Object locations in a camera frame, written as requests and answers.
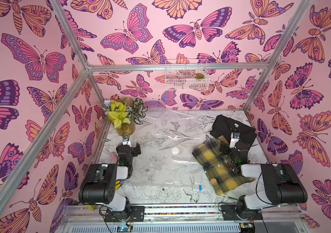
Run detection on yellow plaid shirt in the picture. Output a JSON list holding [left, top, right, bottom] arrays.
[[192, 136, 255, 196]]

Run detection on clear plastic vacuum bag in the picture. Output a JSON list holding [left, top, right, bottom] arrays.
[[104, 107, 242, 193]]

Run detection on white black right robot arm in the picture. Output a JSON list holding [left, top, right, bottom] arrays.
[[219, 142, 308, 220]]

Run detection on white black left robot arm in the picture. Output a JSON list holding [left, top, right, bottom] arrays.
[[78, 143, 141, 219]]

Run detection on black folded shirt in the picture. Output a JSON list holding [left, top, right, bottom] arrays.
[[210, 115, 257, 146]]

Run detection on pink cylindrical object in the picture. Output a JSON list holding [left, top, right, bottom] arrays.
[[110, 152, 118, 162]]

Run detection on potted plant in glass vase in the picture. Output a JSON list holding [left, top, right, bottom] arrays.
[[94, 95, 148, 136]]

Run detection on small green succulent plant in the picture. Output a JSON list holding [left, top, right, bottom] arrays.
[[194, 73, 205, 79]]

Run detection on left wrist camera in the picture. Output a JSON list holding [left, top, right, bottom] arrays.
[[122, 135, 131, 147]]

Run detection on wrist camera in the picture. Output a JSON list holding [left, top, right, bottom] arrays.
[[229, 132, 240, 148], [122, 135, 131, 147]]

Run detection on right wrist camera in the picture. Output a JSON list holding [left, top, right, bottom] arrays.
[[229, 132, 240, 148]]

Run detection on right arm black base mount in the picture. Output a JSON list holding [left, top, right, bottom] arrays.
[[218, 204, 263, 221]]

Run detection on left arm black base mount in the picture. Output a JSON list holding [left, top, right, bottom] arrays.
[[104, 206, 145, 223]]

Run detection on aluminium front rail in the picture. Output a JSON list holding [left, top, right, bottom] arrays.
[[63, 203, 303, 225]]

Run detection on white wire wall basket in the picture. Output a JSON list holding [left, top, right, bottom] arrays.
[[164, 59, 210, 92]]

